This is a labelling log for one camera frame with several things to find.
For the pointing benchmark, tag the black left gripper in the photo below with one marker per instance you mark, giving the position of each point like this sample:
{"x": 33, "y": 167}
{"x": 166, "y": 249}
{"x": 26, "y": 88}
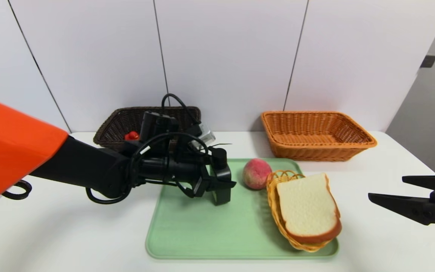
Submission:
{"x": 172, "y": 170}

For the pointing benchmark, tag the black pump bottle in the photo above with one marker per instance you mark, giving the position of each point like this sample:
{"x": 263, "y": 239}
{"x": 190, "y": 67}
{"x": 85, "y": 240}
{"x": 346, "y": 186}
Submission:
{"x": 222, "y": 199}

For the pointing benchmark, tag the small red rubber toy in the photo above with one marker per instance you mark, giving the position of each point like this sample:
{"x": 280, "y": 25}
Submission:
{"x": 131, "y": 136}

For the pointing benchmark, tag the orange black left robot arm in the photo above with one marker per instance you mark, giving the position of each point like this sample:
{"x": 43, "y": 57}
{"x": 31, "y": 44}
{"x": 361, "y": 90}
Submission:
{"x": 13, "y": 151}

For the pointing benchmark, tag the small yellow wicker basket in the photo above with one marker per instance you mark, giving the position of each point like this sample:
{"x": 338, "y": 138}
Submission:
{"x": 273, "y": 204}

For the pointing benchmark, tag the orange wicker basket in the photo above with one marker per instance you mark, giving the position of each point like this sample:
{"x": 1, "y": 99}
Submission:
{"x": 315, "y": 153}

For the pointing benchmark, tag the dark brown wicker basket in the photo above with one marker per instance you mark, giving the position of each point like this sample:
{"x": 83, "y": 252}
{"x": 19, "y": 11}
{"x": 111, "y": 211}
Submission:
{"x": 123, "y": 117}

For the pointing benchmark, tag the red yellow peach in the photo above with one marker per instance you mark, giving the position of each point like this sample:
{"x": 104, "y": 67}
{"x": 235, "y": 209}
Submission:
{"x": 256, "y": 174}

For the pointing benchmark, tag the thin black zip tie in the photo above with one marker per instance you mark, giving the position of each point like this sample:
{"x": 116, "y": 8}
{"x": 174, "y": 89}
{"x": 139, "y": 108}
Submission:
{"x": 223, "y": 144}

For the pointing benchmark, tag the light green plastic tray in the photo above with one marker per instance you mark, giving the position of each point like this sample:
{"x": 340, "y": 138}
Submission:
{"x": 202, "y": 234}

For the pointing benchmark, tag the white bread slice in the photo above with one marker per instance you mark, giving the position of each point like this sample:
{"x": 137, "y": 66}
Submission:
{"x": 308, "y": 207}

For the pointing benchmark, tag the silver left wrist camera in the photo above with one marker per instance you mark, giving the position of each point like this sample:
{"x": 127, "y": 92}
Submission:
{"x": 205, "y": 136}

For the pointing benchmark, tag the black wall fixture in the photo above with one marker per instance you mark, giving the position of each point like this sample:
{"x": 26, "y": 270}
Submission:
{"x": 428, "y": 61}

